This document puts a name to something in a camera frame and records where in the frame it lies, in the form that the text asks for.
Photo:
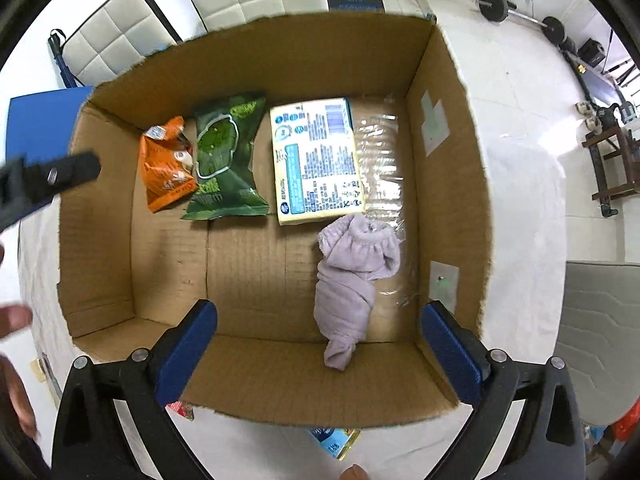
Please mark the yellow blue tissue pack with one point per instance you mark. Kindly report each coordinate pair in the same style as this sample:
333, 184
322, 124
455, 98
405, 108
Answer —
315, 160

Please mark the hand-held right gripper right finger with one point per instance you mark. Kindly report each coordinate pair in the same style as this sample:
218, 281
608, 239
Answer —
450, 355

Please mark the lavender fuzzy cloth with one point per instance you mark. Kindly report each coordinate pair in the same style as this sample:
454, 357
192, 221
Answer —
345, 285

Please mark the brown cardboard box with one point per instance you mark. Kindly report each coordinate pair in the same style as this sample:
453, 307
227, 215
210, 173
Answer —
260, 285

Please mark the person's left hand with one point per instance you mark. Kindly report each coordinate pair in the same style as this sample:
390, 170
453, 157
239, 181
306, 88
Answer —
14, 320

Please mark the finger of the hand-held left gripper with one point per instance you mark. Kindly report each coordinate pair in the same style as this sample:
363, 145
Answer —
60, 175

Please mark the blue flat panel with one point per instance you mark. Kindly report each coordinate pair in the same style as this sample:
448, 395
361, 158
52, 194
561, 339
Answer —
45, 120

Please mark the red snack packet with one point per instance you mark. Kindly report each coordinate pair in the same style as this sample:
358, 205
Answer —
181, 410

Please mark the grey padded chair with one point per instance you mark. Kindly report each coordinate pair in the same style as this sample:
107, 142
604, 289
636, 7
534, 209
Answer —
600, 340

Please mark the blue yellow packet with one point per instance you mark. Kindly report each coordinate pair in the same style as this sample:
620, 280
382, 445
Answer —
334, 442

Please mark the orange snack packet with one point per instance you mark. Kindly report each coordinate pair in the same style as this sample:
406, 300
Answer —
162, 170

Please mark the green snack packet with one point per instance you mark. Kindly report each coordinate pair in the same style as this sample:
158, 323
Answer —
220, 160

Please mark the black barbell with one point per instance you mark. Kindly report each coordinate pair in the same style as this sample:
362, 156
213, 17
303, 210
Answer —
520, 12

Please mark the dark wooden stand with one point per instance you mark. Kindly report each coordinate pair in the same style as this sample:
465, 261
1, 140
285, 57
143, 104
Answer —
612, 155

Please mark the black exercise equipment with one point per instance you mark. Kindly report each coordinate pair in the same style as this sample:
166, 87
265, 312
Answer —
592, 55

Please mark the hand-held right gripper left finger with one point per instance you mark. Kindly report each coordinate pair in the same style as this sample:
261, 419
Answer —
189, 345

